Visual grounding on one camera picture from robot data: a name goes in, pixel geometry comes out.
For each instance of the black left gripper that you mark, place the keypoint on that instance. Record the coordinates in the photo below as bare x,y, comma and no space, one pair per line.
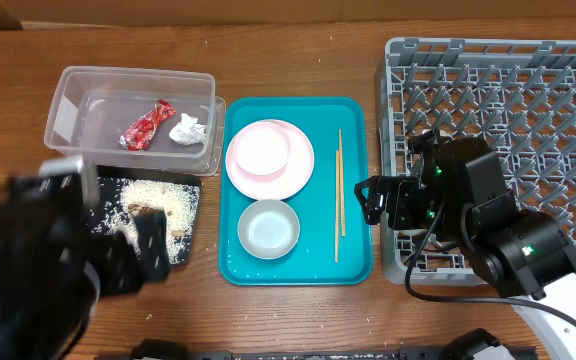
125,267

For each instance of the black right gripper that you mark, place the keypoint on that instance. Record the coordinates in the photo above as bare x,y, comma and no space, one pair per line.
399,187

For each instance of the rice and food leftovers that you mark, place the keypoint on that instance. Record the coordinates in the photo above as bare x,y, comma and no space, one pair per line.
173,205

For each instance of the red snack wrapper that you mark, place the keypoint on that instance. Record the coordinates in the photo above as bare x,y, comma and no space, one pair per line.
139,134

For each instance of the white napkin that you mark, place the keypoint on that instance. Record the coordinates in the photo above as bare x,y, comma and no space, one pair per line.
188,131

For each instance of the grey bowl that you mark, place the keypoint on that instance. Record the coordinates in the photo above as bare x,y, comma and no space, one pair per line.
268,229

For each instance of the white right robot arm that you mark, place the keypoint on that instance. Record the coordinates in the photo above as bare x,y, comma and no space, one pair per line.
460,195

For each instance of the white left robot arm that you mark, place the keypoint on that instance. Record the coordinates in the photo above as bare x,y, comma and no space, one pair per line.
43,329

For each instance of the black waste tray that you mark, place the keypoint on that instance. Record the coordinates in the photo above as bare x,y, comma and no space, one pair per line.
190,180

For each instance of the grey dishwasher rack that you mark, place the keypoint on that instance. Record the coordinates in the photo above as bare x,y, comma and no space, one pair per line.
517,95

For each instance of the left wooden chopstick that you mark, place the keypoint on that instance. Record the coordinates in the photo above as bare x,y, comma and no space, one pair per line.
337,207

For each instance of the wooden chopstick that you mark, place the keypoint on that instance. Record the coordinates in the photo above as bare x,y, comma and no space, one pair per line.
341,184
337,207

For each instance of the teal plastic tray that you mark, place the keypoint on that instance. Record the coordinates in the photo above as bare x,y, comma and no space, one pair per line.
311,262

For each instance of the right wooden chopstick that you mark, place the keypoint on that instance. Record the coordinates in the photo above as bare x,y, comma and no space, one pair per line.
341,184

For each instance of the clear plastic bin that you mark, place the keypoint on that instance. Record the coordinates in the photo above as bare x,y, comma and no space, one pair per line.
93,106

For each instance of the pink large plate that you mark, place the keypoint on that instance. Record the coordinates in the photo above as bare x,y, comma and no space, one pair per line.
284,184

